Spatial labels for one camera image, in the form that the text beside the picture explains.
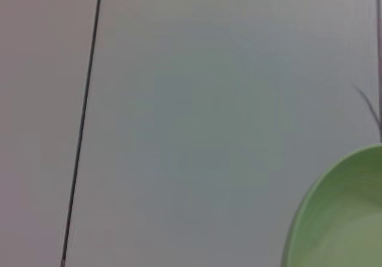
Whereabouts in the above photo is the green round plate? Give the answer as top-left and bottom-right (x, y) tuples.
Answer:
(280, 143), (382, 267)

